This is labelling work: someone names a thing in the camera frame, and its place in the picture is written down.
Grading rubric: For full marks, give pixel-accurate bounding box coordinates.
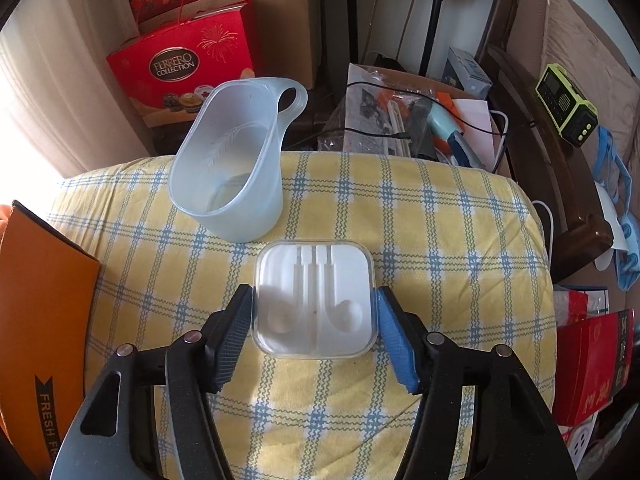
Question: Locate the orange cardboard box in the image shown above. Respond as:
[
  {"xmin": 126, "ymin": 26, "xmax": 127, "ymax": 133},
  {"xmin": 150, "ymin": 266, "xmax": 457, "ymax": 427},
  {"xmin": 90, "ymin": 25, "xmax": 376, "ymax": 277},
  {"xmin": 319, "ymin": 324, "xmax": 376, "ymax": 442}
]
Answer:
[{"xmin": 0, "ymin": 200, "xmax": 101, "ymax": 480}]

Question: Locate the black speaker stand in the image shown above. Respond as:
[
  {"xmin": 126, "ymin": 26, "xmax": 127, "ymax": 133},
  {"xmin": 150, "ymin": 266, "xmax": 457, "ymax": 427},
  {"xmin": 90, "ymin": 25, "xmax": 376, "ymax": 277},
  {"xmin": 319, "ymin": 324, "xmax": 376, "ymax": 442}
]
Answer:
[
  {"xmin": 417, "ymin": 0, "xmax": 446, "ymax": 76},
  {"xmin": 341, "ymin": 0, "xmax": 362, "ymax": 66}
]

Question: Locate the white power socket box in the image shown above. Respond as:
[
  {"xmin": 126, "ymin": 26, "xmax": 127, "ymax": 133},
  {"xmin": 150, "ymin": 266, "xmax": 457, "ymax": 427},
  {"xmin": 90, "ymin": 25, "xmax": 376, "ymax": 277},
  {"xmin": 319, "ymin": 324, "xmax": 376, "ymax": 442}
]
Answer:
[{"xmin": 560, "ymin": 410, "xmax": 598, "ymax": 471}]

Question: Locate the light blue glue gun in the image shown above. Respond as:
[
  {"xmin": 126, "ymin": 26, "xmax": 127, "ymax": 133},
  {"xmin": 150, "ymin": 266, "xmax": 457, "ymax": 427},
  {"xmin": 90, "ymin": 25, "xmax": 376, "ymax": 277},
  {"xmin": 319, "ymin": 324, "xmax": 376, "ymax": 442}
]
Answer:
[{"xmin": 427, "ymin": 105, "xmax": 483, "ymax": 166}]

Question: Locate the white charging cable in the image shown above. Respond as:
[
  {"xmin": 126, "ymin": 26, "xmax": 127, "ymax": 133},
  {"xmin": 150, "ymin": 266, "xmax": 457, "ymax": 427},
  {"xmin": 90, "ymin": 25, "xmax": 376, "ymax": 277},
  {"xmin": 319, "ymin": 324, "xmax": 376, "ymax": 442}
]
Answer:
[{"xmin": 531, "ymin": 199, "xmax": 554, "ymax": 266}]

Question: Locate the red gift box black band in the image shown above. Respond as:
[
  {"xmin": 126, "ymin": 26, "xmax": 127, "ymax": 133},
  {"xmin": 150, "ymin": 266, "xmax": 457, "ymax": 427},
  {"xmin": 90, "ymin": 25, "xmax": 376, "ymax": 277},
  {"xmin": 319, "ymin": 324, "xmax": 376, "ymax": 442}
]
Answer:
[{"xmin": 552, "ymin": 310, "xmax": 636, "ymax": 426}]

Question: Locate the blue strapped bag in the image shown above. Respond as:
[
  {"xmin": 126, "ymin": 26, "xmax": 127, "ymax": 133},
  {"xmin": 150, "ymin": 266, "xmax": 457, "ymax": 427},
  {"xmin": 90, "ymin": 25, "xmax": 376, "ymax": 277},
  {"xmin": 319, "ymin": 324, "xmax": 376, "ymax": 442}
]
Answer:
[{"xmin": 592, "ymin": 127, "xmax": 640, "ymax": 291}]

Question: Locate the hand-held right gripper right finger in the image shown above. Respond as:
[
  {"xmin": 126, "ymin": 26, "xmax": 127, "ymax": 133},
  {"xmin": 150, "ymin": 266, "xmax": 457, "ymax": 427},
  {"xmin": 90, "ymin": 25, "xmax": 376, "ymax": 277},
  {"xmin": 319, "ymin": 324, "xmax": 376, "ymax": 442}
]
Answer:
[{"xmin": 376, "ymin": 286, "xmax": 561, "ymax": 480}]

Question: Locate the brown sofa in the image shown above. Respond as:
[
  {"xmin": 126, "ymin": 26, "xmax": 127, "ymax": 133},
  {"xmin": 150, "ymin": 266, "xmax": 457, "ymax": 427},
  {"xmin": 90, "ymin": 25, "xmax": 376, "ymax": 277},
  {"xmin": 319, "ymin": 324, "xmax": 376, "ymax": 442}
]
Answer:
[{"xmin": 475, "ymin": 0, "xmax": 640, "ymax": 286}]

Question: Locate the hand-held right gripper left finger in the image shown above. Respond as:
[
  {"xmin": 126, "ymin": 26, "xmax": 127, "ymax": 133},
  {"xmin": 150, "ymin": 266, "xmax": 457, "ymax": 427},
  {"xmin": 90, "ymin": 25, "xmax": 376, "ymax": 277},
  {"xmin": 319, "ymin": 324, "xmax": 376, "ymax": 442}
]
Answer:
[{"xmin": 50, "ymin": 284, "xmax": 255, "ymax": 480}]

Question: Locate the white handheld massager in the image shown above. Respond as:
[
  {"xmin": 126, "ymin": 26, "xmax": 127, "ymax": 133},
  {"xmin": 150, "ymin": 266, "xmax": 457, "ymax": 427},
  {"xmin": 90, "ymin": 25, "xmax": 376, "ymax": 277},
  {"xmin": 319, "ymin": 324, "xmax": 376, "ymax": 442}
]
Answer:
[{"xmin": 595, "ymin": 180, "xmax": 633, "ymax": 271}]

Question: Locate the beige sofa cushion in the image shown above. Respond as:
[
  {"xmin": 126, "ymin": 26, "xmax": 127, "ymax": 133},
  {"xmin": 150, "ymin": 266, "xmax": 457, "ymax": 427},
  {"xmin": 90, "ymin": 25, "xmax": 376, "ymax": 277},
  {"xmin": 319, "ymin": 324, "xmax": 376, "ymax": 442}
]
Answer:
[{"xmin": 545, "ymin": 0, "xmax": 640, "ymax": 111}]

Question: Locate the white earphone case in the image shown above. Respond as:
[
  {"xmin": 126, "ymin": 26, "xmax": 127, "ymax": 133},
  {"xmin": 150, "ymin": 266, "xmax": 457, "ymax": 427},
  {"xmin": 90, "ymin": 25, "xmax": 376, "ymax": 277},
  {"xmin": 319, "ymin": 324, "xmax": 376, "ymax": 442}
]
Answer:
[{"xmin": 251, "ymin": 240, "xmax": 385, "ymax": 358}]

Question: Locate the green portable radio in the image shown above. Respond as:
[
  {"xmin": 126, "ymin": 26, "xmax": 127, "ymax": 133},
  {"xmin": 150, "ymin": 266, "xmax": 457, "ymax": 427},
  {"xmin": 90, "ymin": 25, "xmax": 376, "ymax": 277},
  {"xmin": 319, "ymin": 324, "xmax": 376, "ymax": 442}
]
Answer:
[{"xmin": 535, "ymin": 63, "xmax": 598, "ymax": 148}]

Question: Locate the white curtain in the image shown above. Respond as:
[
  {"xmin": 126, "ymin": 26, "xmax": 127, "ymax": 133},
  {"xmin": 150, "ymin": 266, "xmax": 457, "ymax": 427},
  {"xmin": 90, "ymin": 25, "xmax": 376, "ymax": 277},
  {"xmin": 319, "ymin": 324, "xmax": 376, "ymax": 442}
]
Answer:
[{"xmin": 0, "ymin": 10, "xmax": 151, "ymax": 181}]

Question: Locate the open cardboard box with clutter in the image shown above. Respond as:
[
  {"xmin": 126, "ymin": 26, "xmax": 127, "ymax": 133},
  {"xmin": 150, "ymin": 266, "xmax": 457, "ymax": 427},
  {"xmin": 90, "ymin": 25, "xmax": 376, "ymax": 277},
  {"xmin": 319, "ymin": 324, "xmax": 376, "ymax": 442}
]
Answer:
[{"xmin": 320, "ymin": 62, "xmax": 506, "ymax": 171}]

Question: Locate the yellow checkered tablecloth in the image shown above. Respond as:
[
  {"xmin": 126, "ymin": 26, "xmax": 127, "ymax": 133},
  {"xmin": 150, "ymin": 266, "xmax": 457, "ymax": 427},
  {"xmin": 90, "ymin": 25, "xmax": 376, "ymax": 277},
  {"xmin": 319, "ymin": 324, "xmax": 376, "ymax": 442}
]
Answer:
[{"xmin": 47, "ymin": 150, "xmax": 557, "ymax": 480}]

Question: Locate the brown cardboard box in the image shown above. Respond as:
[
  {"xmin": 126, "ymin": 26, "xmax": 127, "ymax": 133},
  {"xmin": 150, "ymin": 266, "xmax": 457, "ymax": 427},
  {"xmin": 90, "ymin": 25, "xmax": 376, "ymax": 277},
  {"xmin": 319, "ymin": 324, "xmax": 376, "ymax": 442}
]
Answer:
[{"xmin": 137, "ymin": 0, "xmax": 323, "ymax": 91}]

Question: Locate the translucent plastic measuring cup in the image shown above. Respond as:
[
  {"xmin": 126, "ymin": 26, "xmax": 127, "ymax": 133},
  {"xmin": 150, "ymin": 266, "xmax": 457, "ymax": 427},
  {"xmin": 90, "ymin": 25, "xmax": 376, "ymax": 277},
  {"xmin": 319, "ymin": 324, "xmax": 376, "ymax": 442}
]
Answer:
[{"xmin": 169, "ymin": 76, "xmax": 308, "ymax": 243}]

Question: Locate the red chocolate gift bag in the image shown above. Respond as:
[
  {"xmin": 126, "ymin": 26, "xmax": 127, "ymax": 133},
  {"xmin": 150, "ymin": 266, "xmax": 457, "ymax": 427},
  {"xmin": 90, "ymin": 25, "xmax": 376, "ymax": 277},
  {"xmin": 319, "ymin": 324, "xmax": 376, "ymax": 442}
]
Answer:
[{"xmin": 106, "ymin": 0, "xmax": 261, "ymax": 131}]

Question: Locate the blue and white small box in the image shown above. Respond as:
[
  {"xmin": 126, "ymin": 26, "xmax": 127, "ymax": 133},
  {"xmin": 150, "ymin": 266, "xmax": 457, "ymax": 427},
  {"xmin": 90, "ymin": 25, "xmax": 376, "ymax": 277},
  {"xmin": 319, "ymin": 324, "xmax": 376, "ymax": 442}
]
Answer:
[{"xmin": 442, "ymin": 46, "xmax": 493, "ymax": 101}]

